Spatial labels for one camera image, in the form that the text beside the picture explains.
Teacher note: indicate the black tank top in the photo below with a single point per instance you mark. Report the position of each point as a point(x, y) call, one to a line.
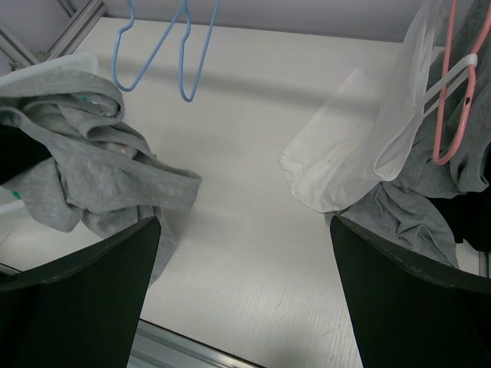
point(468, 217)

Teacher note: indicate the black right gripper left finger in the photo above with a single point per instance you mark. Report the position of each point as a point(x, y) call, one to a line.
point(80, 310)

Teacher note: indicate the grey tank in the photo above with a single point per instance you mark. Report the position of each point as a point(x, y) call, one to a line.
point(401, 212)
point(100, 172)

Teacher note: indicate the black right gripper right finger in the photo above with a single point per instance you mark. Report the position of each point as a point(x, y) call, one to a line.
point(408, 310)

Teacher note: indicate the white tank top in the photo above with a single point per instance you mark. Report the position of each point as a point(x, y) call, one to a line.
point(363, 133)

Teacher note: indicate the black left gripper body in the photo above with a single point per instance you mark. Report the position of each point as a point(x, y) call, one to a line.
point(19, 153)

